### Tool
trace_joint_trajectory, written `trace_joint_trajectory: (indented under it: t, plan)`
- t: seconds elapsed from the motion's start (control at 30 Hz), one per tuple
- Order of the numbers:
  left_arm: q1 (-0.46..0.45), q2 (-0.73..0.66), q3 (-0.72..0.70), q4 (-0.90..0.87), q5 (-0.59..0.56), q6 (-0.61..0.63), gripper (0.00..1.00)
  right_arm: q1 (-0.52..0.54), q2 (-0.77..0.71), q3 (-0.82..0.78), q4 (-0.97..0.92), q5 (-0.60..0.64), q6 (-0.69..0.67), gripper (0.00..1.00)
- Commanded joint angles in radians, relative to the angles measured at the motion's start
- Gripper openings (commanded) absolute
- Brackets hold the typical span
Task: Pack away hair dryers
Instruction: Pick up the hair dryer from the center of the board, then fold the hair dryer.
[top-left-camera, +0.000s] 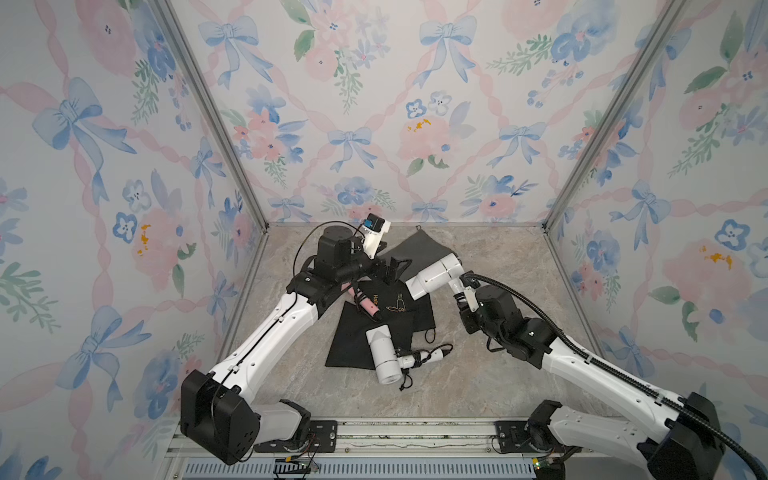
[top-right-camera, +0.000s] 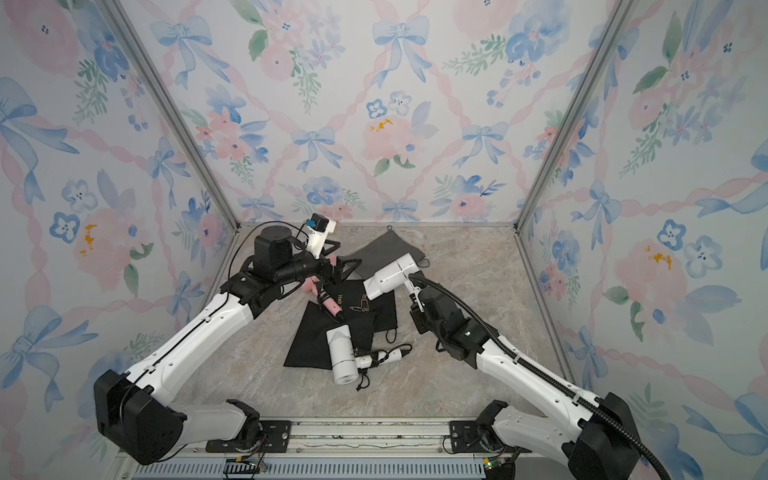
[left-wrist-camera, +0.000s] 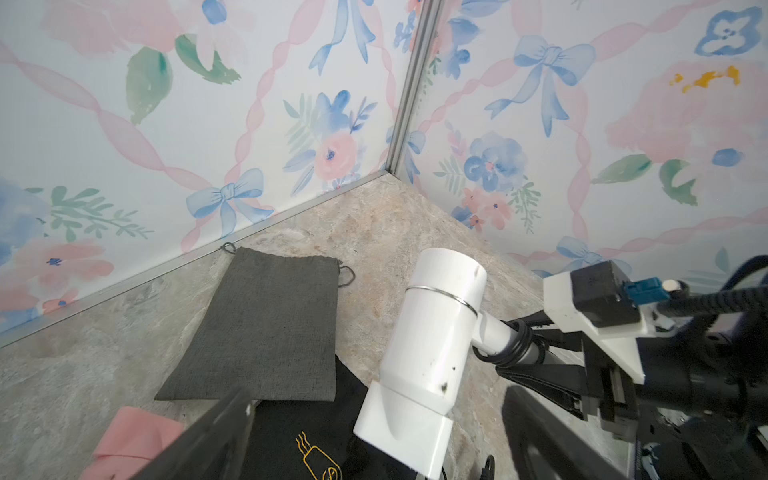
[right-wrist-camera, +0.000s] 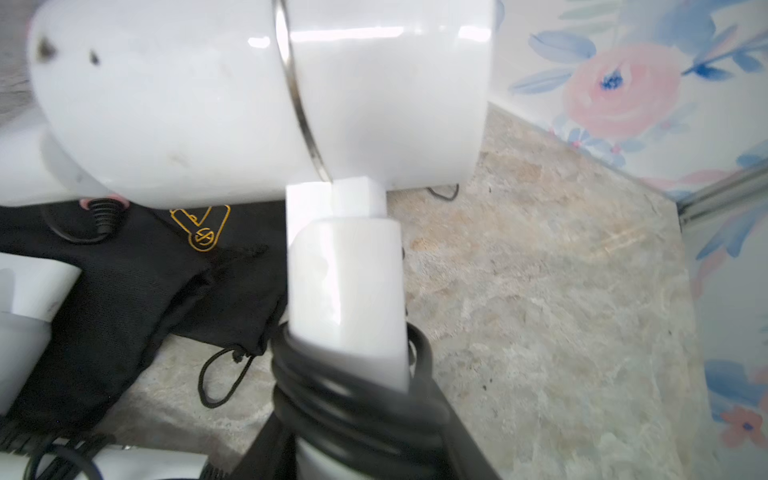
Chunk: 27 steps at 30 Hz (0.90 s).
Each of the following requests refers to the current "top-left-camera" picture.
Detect grey drawstring pouch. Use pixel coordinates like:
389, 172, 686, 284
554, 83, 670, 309
382, 229, 455, 283

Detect white hair dryer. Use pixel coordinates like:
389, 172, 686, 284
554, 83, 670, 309
366, 325, 454, 391
405, 254, 464, 300

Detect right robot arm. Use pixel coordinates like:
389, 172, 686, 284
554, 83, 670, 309
450, 280, 726, 479

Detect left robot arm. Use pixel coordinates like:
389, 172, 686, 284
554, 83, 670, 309
180, 215, 399, 465

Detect pink hair dryer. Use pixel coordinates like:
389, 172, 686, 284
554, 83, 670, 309
341, 283, 383, 323

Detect black pouch with gold logo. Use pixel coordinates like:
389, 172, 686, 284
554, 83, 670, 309
358, 279, 436, 344

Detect plain black pouch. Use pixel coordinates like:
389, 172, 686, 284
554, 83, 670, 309
325, 302, 414, 370

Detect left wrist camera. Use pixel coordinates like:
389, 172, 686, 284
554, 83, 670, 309
360, 213, 391, 260

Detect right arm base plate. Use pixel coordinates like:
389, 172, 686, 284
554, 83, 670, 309
492, 420, 571, 455

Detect aluminium front rail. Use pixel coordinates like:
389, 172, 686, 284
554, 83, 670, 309
158, 416, 661, 480

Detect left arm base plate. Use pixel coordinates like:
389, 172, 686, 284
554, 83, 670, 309
253, 420, 338, 455

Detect black corrugated cable conduit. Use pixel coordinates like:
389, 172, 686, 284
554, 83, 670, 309
464, 272, 768, 480

